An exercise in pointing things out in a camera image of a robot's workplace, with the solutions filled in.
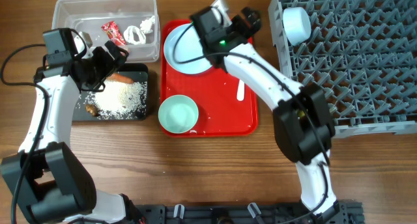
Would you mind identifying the white plastic ring wrapper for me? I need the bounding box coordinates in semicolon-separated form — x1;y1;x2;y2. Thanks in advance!
123;25;146;45

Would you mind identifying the brown food scrap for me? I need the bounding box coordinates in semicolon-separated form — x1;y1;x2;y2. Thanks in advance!
85;104;100;117

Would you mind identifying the yellow plastic cup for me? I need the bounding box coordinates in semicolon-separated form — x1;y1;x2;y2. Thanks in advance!
297;110;306;119

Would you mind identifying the white tissue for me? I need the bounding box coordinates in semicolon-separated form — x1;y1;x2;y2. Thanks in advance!
140;16;156;34

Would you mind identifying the black plastic tray bin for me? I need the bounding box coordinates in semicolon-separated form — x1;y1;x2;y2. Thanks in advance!
71;63;150;122

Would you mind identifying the mint green bowl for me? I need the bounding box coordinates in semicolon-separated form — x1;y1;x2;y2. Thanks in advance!
158;94;199;134

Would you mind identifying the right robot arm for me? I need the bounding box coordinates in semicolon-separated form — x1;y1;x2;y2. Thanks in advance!
190;6;337;222

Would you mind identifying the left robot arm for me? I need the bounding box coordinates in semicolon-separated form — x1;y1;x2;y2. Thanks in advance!
1;28;146;223

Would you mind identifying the clear plastic bin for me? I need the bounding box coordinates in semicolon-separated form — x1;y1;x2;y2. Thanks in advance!
51;0;160;63

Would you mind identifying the red snack wrapper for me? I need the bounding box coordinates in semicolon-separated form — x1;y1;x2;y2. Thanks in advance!
101;21;126;47

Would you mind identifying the white rice pile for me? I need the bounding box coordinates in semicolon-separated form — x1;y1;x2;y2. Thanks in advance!
78;80;148;120

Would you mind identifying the grey dishwasher rack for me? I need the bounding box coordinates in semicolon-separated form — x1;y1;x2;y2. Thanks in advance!
268;0;416;138

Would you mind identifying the light blue plate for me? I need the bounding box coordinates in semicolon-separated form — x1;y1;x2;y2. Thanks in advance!
164;23;212;75

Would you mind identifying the white plastic spoon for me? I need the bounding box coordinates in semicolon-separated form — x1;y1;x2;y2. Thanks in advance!
237;80;245;102

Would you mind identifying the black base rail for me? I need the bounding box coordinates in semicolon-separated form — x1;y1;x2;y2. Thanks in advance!
136;201;366;224

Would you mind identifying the light blue rice bowl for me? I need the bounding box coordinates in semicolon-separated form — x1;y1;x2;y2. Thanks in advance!
283;7;311;46

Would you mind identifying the orange carrot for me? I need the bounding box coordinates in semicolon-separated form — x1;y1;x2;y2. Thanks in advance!
107;73;134;84

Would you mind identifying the red serving tray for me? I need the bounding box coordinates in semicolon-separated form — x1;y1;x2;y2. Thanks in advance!
160;20;258;137

